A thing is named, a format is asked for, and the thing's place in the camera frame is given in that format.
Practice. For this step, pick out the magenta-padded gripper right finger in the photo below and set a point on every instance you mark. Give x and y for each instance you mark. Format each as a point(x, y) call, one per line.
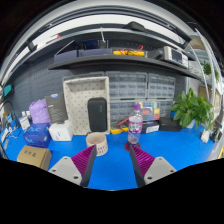
point(160, 168)

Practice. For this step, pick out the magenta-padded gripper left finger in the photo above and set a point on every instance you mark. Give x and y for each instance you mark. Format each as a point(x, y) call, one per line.
point(63, 168)

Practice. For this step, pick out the clear bottle with purple cap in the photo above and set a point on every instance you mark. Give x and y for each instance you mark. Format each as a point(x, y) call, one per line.
point(135, 126)

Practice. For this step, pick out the brown cardboard box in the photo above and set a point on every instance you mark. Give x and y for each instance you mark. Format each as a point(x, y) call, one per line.
point(33, 156)

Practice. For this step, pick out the white carton box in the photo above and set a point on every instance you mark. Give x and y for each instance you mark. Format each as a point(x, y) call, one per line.
point(60, 131)

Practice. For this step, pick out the flat round red coaster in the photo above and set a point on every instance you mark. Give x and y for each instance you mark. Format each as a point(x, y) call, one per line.
point(127, 147)

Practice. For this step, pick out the black box with white label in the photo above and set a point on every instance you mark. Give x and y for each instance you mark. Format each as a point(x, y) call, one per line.
point(151, 127)

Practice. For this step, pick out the beige ribbed cup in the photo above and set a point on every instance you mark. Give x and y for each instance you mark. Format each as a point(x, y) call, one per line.
point(97, 143)

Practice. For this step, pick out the blue printed box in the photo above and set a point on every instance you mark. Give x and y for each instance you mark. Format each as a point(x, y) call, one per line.
point(36, 135)

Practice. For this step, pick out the flat black zip case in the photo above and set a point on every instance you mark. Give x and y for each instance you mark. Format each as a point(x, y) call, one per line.
point(170, 124)

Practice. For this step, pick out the white plug adapter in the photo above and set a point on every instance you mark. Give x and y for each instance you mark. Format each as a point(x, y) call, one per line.
point(205, 136)

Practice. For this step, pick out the clear organizer with coloured parts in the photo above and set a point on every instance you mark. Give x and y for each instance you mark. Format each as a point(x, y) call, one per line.
point(151, 111)

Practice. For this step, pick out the yellow multimeter with red leads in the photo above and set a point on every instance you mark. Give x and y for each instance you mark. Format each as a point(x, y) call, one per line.
point(117, 129)

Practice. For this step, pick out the dark grey upright box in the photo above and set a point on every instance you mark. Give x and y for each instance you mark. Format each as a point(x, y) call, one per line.
point(56, 108)

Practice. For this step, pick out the small white box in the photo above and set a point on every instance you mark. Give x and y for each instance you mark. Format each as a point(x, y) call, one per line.
point(24, 121)

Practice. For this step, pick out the purple plastic bag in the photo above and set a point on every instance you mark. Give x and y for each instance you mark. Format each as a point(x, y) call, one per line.
point(39, 111)

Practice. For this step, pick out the black rounded case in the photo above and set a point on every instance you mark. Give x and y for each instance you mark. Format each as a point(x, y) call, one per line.
point(97, 115)

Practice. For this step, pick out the green potted plant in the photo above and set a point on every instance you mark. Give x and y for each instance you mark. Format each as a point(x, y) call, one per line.
point(191, 108)

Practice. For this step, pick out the low grey drawer cabinet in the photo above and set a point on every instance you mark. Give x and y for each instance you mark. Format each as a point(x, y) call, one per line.
point(120, 110)

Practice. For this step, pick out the grey small-parts drawer cabinet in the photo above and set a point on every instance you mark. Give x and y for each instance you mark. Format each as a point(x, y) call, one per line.
point(126, 85)
point(161, 86)

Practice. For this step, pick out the black wall shelf unit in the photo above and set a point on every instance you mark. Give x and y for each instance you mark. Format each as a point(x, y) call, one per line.
point(116, 61)

